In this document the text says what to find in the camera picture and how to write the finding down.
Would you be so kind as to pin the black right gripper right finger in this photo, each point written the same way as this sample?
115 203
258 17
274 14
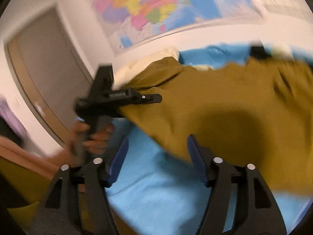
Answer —
256 209

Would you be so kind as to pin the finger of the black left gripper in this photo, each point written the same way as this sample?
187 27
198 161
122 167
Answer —
147 98

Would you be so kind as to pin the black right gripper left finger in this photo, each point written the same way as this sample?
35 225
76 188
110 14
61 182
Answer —
76 201

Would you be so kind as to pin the mustard olive jacket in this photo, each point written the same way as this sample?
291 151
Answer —
259 113

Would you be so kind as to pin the left forearm pink sleeve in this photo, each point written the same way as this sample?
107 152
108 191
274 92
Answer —
46 167

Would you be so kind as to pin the left hand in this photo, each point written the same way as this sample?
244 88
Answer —
96 143

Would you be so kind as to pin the cream pillow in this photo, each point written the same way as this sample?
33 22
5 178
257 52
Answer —
130 70

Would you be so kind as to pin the grey door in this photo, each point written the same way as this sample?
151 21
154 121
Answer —
50 72

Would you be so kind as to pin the blue floral bed sheet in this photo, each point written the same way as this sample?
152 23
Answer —
158 194

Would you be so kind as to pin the colourful wall map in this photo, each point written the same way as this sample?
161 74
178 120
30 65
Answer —
129 23

